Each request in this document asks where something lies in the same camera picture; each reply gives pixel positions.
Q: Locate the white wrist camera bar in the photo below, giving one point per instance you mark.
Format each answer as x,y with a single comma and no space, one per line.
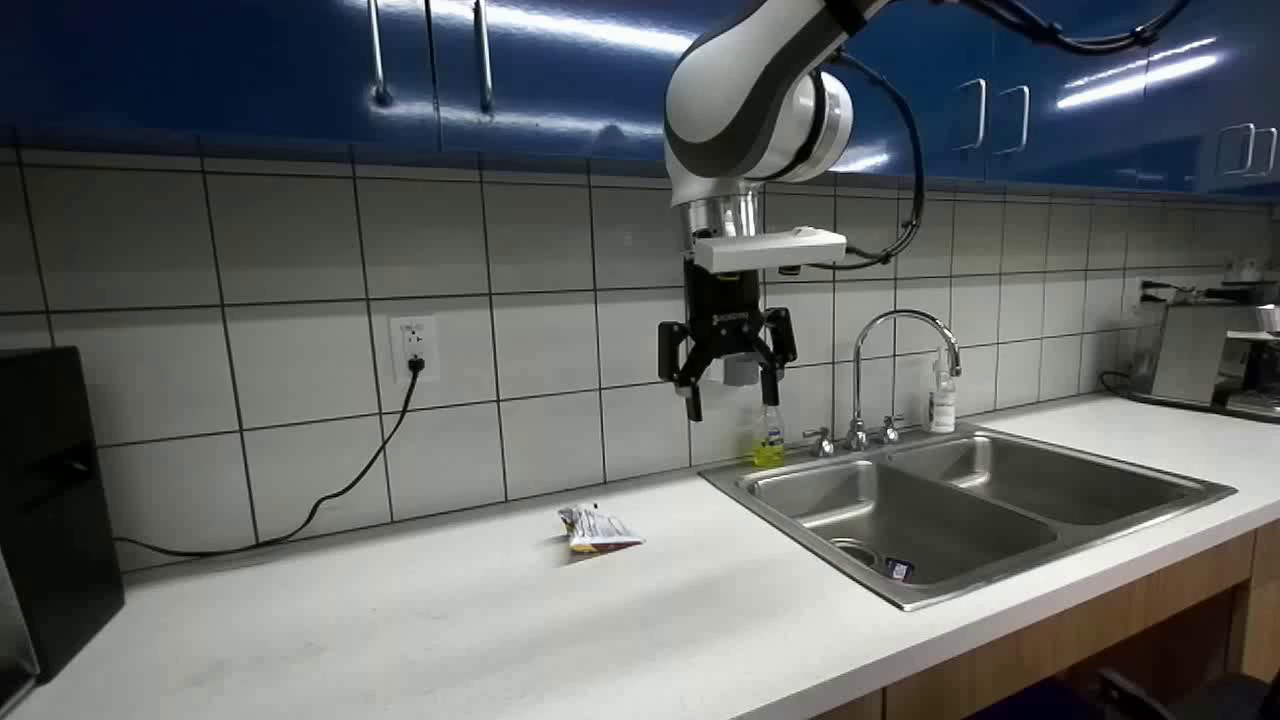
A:
764,248

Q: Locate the yellow dish soap bottle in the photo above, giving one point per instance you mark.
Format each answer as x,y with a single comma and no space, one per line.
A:
764,447

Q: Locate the white wall outlet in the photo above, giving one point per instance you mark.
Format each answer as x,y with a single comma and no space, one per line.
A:
413,345

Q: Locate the stainless steel double sink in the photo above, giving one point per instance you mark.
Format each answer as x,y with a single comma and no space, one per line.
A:
933,521

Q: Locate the black box appliance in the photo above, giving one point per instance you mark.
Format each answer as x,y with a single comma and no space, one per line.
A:
54,504

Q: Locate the chrome gooseneck faucet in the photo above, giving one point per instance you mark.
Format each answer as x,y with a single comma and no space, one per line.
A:
882,322

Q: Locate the blue glossy cabinet door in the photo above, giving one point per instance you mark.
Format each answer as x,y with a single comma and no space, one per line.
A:
1247,93
201,67
1095,106
572,73
933,82

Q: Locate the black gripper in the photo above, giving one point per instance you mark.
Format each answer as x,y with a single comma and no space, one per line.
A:
726,311

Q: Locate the steel coffee machine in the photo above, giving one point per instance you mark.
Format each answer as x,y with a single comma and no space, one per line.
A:
1200,354

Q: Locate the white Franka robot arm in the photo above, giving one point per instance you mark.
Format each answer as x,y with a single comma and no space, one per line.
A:
744,93

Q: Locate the white snack packet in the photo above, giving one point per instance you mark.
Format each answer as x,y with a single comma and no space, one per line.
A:
598,528

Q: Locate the clear hand soap pump bottle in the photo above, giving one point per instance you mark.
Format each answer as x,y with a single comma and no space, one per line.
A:
944,400

